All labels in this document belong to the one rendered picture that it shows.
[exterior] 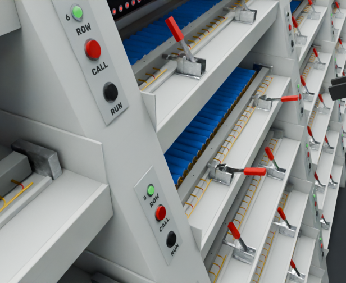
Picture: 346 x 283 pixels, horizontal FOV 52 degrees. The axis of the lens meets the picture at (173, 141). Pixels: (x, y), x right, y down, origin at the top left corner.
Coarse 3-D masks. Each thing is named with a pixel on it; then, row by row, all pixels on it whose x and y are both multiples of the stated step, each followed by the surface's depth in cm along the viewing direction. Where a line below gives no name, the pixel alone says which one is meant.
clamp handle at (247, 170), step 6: (228, 168) 61; (234, 168) 60; (240, 168) 60; (246, 168) 59; (252, 168) 58; (258, 168) 58; (264, 168) 57; (246, 174) 59; (252, 174) 58; (258, 174) 57; (264, 174) 57
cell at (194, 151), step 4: (172, 144) 67; (176, 144) 67; (180, 144) 67; (184, 144) 67; (176, 148) 67; (180, 148) 66; (184, 148) 66; (188, 148) 66; (192, 148) 66; (196, 148) 66; (188, 152) 66; (192, 152) 65; (196, 152) 65
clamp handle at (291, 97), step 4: (284, 96) 78; (288, 96) 77; (292, 96) 77; (296, 96) 76; (268, 100) 79; (272, 100) 79; (276, 100) 78; (280, 100) 78; (284, 100) 77; (288, 100) 77; (292, 100) 76; (296, 100) 76
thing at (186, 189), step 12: (264, 72) 90; (252, 84) 85; (240, 108) 76; (228, 120) 73; (240, 120) 75; (228, 132) 70; (216, 144) 66; (204, 156) 63; (192, 168) 61; (204, 168) 61; (192, 180) 58; (204, 180) 60; (180, 192) 56; (192, 192) 58
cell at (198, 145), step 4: (180, 136) 69; (176, 140) 68; (180, 140) 68; (184, 140) 68; (188, 140) 68; (192, 140) 68; (188, 144) 68; (192, 144) 67; (196, 144) 67; (200, 144) 67; (200, 148) 67
